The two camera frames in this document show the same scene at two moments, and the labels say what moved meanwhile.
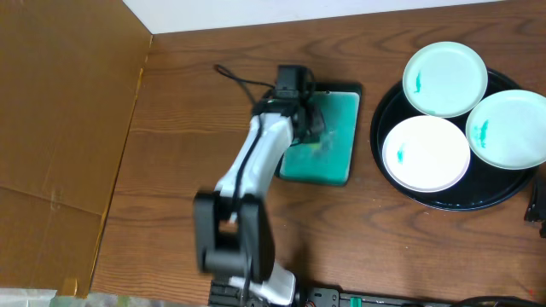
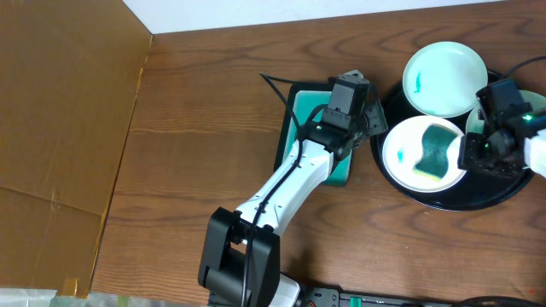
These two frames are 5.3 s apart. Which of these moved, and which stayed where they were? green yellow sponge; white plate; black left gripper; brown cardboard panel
Moved: green yellow sponge; black left gripper
Stayed: brown cardboard panel; white plate
